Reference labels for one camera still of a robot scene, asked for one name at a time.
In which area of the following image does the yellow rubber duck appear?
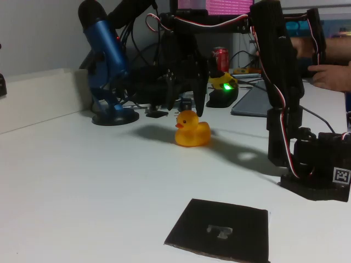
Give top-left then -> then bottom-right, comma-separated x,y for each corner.
174,110 -> 211,148

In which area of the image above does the person's right forearm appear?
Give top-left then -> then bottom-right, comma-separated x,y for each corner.
326,37 -> 351,63

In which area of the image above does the black square mat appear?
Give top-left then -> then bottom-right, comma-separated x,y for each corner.
163,198 -> 271,263

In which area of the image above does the person's right hand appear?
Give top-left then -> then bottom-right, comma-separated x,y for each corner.
290,37 -> 313,59

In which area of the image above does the person's left hand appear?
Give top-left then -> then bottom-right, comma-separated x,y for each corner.
307,64 -> 351,91

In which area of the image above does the small black cube device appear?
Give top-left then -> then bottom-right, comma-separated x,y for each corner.
179,98 -> 193,112

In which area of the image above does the small black flat stand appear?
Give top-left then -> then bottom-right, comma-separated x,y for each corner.
145,105 -> 169,118

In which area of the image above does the red soda can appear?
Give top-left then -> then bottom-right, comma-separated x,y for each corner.
211,46 -> 229,73

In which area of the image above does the yellow tool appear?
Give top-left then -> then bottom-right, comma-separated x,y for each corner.
233,67 -> 263,75

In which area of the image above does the gray laptop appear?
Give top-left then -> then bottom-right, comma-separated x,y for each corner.
230,79 -> 271,118

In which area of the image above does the computer monitor pink text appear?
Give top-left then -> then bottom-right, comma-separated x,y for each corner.
169,0 -> 255,17

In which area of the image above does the blue desktop microphone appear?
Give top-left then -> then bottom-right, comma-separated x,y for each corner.
78,0 -> 140,127

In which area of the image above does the white raised desk shelf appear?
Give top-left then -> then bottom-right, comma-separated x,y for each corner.
0,67 -> 93,135

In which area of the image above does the black white marker tag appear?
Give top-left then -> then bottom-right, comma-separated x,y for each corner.
332,167 -> 351,185

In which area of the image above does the black microphone cable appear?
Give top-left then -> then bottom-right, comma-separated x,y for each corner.
152,1 -> 162,68

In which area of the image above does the red white servo cable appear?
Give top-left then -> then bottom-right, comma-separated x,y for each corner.
251,16 -> 316,181

